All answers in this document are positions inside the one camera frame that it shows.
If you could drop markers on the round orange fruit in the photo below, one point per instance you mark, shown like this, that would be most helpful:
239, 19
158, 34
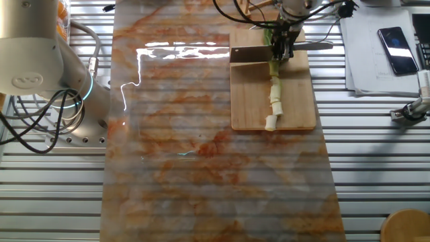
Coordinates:
61, 8
63, 32

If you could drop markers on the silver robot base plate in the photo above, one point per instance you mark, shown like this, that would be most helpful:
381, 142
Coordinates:
84, 144

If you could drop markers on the wooden knife rack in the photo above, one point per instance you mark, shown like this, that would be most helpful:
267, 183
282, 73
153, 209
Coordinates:
247, 10

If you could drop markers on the orange marble pattern mat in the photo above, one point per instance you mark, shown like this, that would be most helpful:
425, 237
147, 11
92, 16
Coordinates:
201, 168

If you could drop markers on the black smartphone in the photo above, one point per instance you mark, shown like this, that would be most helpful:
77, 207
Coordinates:
398, 50

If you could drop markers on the round wooden disc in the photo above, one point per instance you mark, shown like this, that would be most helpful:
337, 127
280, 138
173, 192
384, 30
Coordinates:
406, 227

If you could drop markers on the short white scallion piece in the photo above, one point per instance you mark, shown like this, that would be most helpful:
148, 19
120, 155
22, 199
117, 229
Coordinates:
276, 88
270, 123
277, 109

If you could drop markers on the steel kitchen cleaver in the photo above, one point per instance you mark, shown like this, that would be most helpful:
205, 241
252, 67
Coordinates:
250, 53

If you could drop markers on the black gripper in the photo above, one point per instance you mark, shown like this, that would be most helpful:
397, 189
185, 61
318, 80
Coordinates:
285, 33

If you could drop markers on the metal clamp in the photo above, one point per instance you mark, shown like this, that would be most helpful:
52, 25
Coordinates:
411, 111

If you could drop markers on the wooden cutting board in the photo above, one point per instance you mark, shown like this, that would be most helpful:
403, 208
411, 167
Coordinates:
248, 101

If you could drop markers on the short pale green scallion piece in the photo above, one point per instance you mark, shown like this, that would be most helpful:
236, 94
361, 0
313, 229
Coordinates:
273, 69

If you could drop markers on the black keyboard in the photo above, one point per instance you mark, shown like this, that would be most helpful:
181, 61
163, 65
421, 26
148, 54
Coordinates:
423, 27

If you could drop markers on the white paper stack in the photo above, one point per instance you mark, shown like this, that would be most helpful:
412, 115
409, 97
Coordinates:
363, 50

